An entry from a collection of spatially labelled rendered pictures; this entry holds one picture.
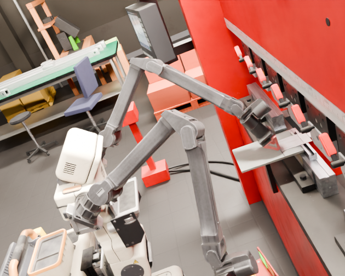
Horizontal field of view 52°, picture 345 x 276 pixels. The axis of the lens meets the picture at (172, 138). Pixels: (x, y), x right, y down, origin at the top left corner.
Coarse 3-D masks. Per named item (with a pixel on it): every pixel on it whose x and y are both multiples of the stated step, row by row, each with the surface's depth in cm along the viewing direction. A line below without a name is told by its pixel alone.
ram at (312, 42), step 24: (240, 0) 148; (264, 0) 114; (288, 0) 93; (312, 0) 78; (336, 0) 67; (240, 24) 166; (264, 24) 124; (288, 24) 99; (312, 24) 83; (336, 24) 71; (264, 48) 137; (288, 48) 107; (312, 48) 88; (336, 48) 75; (312, 72) 94; (336, 72) 79; (312, 96) 101; (336, 96) 84; (336, 120) 89
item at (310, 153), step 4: (292, 132) 156; (296, 132) 155; (304, 144) 147; (308, 144) 145; (304, 148) 143; (308, 148) 144; (312, 148) 141; (304, 152) 144; (308, 152) 140; (312, 152) 141; (316, 152) 139; (308, 156) 140; (312, 156) 139; (316, 156) 139
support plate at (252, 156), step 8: (280, 136) 156; (288, 136) 154; (248, 144) 160; (256, 144) 158; (272, 144) 154; (240, 152) 157; (248, 152) 155; (256, 152) 153; (264, 152) 151; (272, 152) 149; (280, 152) 147; (288, 152) 145; (296, 152) 143; (240, 160) 152; (248, 160) 150; (256, 160) 148; (264, 160) 146; (272, 160) 144; (240, 168) 147; (248, 168) 145
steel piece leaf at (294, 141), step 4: (292, 136) 153; (296, 136) 152; (280, 140) 154; (284, 140) 153; (288, 140) 152; (292, 140) 150; (296, 140) 149; (300, 140) 148; (280, 144) 151; (284, 144) 150; (288, 144) 149; (292, 144) 148; (296, 144) 147; (300, 144) 146; (280, 148) 147; (284, 148) 148; (288, 148) 147
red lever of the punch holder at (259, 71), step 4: (260, 68) 146; (256, 72) 148; (260, 72) 146; (260, 76) 145; (264, 76) 145; (260, 80) 146; (264, 80) 145; (264, 84) 144; (268, 84) 143; (272, 84) 143; (264, 88) 144
